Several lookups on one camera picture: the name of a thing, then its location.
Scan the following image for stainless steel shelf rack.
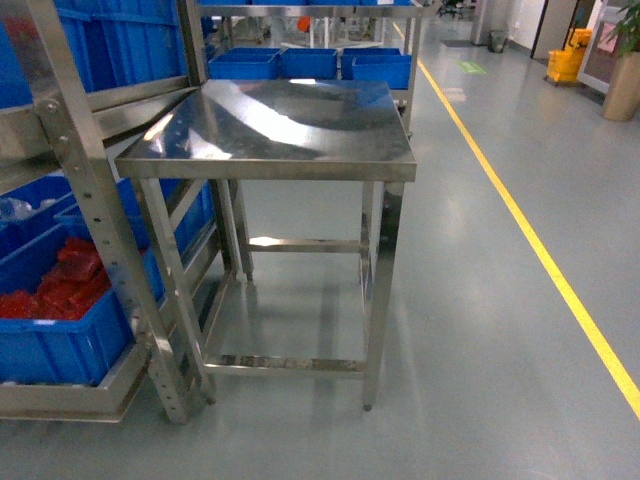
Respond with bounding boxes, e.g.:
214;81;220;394
1;1;212;424

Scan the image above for tan plant pot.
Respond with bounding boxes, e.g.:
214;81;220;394
603;52;639;121

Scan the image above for yellow mop bucket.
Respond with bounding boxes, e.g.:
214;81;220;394
544;28;593;84

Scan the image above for blue bin with red parts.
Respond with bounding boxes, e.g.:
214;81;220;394
1;226;133;386

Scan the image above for small stainless steel table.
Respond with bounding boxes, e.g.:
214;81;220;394
115;79;417;410

